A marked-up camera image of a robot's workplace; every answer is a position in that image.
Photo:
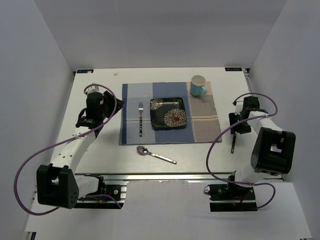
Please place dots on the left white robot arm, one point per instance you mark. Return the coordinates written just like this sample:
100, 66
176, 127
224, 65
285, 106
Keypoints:
57, 184

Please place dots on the left blue table label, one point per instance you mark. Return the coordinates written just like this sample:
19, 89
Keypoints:
84, 71

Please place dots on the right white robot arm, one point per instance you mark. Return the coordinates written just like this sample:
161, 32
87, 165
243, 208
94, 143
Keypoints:
273, 151

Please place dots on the metal fork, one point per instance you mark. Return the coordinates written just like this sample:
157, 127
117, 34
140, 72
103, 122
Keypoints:
141, 110

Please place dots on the metal spoon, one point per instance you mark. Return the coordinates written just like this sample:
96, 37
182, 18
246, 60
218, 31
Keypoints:
143, 151

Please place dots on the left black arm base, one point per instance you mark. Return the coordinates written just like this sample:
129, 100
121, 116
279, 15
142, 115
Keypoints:
107, 193

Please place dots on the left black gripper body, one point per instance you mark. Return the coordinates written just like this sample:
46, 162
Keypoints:
102, 113

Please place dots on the metal table knife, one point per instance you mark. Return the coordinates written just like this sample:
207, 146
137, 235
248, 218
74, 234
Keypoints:
233, 144

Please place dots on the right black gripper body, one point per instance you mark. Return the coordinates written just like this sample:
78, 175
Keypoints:
243, 127

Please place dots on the blue beige checked placemat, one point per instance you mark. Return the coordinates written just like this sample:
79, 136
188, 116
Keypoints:
202, 126

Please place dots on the right blue table label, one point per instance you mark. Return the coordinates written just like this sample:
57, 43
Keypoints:
233, 69

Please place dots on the light blue mug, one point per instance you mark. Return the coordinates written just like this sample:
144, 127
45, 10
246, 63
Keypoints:
197, 86

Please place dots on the dark floral rectangular plate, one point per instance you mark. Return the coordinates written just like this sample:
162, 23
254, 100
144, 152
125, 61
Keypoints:
167, 113

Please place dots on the blue table label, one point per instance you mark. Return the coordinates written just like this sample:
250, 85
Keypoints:
84, 71
233, 69

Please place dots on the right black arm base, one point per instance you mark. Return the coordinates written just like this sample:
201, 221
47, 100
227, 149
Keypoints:
230, 198

